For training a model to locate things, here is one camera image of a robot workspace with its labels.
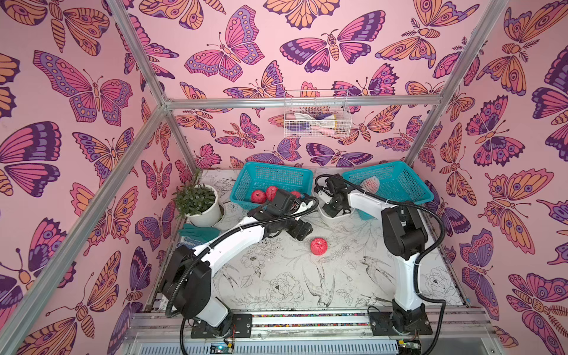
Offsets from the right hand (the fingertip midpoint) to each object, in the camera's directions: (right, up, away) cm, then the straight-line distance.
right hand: (333, 204), depth 103 cm
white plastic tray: (-6, +1, -8) cm, 10 cm away
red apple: (-34, +4, -2) cm, 35 cm away
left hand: (-14, -5, -20) cm, 25 cm away
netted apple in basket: (+18, +10, +1) cm, 20 cm away
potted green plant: (-56, +2, -17) cm, 58 cm away
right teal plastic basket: (+35, +11, +10) cm, 38 cm away
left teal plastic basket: (-40, +13, +10) cm, 44 cm away
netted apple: (-9, -15, -17) cm, 24 cm away
